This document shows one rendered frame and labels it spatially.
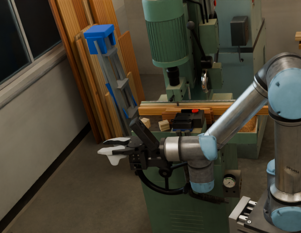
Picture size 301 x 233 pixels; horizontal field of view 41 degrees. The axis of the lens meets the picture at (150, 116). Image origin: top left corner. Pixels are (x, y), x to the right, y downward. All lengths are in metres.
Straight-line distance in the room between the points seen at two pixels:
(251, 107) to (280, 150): 0.16
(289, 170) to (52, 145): 2.47
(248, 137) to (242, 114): 0.61
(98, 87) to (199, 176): 2.24
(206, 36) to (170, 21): 0.31
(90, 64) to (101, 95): 0.29
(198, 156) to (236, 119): 0.18
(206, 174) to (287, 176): 0.23
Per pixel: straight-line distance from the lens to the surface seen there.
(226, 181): 1.94
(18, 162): 3.09
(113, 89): 2.79
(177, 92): 1.91
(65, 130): 3.52
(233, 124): 1.27
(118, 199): 2.98
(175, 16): 1.76
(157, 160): 1.23
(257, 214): 1.56
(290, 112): 1.06
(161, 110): 2.03
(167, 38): 1.77
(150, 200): 2.22
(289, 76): 1.04
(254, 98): 1.23
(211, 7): 2.07
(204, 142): 1.18
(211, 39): 2.01
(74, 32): 3.33
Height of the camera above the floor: 1.92
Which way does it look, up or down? 30 degrees down
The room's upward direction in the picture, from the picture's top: 11 degrees counter-clockwise
